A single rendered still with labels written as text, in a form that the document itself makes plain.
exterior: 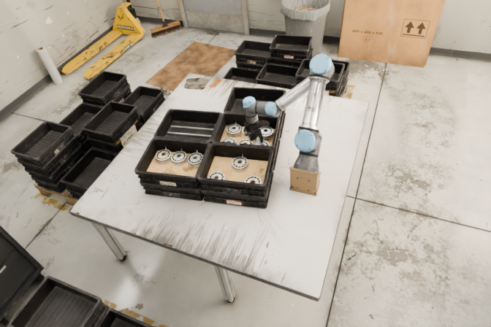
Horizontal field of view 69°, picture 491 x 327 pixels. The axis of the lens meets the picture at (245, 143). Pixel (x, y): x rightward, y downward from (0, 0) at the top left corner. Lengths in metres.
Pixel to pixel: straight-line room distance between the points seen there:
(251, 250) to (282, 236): 0.19
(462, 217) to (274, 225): 1.67
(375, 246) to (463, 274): 0.58
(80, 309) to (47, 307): 0.20
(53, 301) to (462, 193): 3.05
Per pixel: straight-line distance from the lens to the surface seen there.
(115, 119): 3.43
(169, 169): 2.31
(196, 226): 2.16
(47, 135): 3.59
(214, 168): 2.24
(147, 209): 2.32
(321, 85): 2.01
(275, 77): 3.74
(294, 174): 2.13
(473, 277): 3.02
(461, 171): 3.60
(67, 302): 2.46
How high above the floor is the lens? 2.48
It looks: 44 degrees down
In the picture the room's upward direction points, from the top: 7 degrees counter-clockwise
